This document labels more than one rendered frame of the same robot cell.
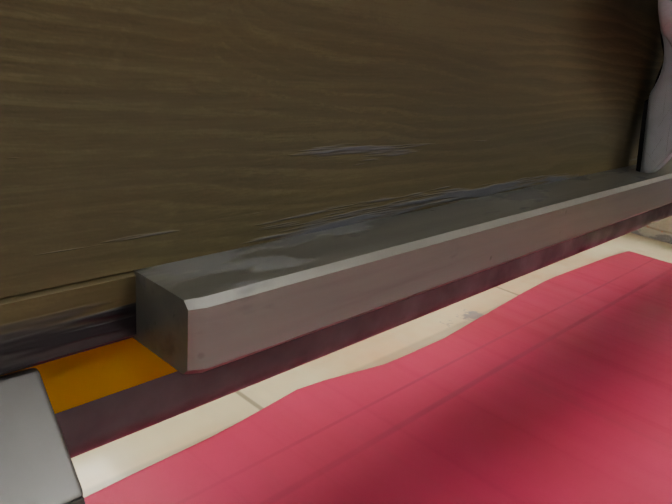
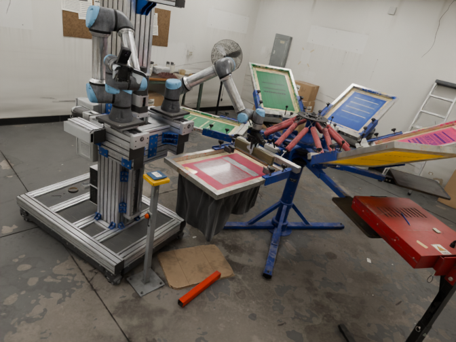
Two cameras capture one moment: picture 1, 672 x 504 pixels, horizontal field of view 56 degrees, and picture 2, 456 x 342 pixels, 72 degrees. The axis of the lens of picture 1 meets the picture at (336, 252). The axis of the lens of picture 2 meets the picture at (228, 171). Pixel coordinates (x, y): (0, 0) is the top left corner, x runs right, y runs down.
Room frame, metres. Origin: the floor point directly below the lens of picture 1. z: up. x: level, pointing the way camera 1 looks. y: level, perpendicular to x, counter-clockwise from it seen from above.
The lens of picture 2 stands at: (-0.05, -2.46, 1.97)
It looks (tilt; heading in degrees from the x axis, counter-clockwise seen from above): 25 degrees down; 88
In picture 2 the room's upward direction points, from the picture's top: 12 degrees clockwise
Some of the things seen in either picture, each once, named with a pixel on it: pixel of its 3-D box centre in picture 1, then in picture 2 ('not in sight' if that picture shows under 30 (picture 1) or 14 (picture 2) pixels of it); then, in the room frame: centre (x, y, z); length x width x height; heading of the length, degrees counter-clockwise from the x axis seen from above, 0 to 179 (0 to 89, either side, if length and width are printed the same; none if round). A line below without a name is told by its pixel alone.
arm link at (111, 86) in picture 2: not in sight; (115, 82); (-0.67, -0.76, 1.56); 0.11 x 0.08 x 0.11; 36
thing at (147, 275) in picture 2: not in sight; (150, 233); (-0.44, -0.60, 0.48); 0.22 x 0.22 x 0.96; 47
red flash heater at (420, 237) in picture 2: not in sight; (412, 229); (1.17, -0.85, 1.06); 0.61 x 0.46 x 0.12; 107
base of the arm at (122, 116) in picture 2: not in sight; (121, 111); (-0.73, -0.47, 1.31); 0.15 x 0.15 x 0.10
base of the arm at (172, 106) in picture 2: not in sight; (171, 103); (-0.50, -0.04, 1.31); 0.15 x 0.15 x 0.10
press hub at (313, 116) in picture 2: not in sight; (294, 174); (0.75, 0.51, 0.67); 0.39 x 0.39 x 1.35
